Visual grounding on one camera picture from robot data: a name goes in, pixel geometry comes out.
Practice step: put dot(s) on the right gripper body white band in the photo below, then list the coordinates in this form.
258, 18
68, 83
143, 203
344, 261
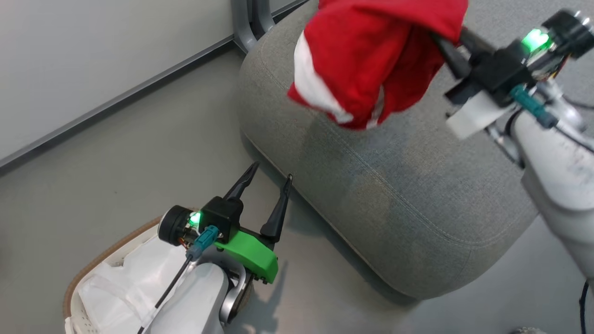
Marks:
496, 69

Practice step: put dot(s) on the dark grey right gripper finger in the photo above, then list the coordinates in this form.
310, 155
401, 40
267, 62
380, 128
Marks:
473, 42
455, 55

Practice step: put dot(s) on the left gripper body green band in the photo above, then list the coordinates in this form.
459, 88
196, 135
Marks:
248, 257

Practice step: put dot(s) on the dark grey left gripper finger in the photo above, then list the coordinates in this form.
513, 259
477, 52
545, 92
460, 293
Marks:
278, 213
241, 185

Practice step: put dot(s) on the red and white shirt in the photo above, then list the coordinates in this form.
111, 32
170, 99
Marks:
366, 55

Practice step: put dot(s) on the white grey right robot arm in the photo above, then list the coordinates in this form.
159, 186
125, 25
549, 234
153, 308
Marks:
561, 171

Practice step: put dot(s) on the grey fabric ottoman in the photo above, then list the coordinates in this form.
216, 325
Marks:
408, 199

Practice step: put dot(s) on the white laundry basket brown rim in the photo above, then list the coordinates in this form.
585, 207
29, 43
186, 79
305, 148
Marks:
81, 278

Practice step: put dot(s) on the grey partition bottom rail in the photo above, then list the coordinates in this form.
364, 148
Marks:
116, 97

